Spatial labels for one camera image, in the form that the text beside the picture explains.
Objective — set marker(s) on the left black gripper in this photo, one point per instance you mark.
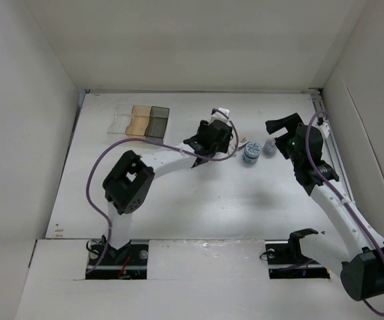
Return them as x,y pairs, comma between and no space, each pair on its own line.
221,146

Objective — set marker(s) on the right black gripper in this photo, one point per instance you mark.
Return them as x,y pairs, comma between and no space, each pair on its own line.
292,123

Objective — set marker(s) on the clear jar of paper clips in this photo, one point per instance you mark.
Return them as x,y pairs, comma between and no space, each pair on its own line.
269,148

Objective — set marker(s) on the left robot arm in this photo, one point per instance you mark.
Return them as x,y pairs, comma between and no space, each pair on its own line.
129,181

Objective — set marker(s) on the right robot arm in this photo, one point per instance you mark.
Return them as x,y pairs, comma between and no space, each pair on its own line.
359,259

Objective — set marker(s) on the smoky grey plastic container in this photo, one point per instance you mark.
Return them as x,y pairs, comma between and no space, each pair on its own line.
157,125

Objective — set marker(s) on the amber plastic container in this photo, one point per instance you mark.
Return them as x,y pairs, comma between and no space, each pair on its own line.
140,117

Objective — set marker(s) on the clear plastic container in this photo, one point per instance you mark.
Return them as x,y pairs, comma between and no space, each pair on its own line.
122,117

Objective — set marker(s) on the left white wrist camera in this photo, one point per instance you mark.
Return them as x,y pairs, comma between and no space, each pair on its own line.
220,114

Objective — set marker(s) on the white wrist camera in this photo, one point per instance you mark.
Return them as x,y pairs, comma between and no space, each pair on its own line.
323,127
220,114

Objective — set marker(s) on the aluminium rail right side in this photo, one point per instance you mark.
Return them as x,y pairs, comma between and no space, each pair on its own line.
331,151

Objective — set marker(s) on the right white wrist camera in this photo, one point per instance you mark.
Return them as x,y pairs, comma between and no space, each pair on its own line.
323,127

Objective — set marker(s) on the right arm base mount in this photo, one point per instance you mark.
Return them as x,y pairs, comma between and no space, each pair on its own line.
284,264

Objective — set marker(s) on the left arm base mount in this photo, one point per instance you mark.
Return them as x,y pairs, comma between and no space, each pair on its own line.
127,263

